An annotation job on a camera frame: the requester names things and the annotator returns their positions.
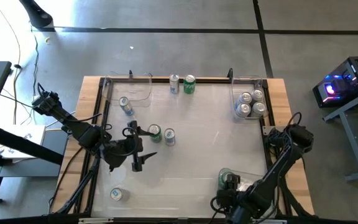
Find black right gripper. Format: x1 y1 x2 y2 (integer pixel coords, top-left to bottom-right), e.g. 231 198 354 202
211 173 246 216

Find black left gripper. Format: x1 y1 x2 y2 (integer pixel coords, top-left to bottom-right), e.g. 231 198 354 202
105 119 158 173

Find green Sprite can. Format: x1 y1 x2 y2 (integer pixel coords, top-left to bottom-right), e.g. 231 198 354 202
183 73 197 95
218 167 233 190
147 123 163 144

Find blue silver Red Bull can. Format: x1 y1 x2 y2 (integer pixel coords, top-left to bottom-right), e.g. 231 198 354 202
163 127 177 147
168 73 181 95
109 187 131 202
118 95 135 117

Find clear plastic bin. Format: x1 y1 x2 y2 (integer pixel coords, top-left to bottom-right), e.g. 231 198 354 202
218 167 282 220
230 74 269 122
101 71 154 108

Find dark grey mat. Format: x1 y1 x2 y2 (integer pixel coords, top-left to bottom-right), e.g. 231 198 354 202
0 129 70 178

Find white paper sheets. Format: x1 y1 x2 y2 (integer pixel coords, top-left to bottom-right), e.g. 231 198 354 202
0 124 47 159

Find black lit computer tower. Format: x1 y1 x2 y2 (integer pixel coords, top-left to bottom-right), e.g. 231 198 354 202
312 55 358 108

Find black chair base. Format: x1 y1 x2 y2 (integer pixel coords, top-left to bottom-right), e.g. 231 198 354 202
19 0 55 29

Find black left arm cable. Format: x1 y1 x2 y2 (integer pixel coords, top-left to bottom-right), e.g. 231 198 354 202
35 82 141 156

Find white bracket strip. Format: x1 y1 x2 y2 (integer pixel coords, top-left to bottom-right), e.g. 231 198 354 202
78 217 114 224
252 219 287 224

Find black metal table frame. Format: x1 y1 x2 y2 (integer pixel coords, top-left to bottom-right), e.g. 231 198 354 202
47 76 315 224

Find black desk leg frame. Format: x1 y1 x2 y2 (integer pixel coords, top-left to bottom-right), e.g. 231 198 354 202
0 123 65 205

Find grey metal desk frame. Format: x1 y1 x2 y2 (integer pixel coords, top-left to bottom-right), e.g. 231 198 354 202
323 88 358 183

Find thin black desk cable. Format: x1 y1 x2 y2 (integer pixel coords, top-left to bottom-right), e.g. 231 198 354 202
0 86 43 110

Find black floor cable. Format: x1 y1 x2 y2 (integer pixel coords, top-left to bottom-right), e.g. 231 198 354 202
29 24 40 125

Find yellow floor cable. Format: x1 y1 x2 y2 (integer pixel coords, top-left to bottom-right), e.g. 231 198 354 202
0 0 23 125

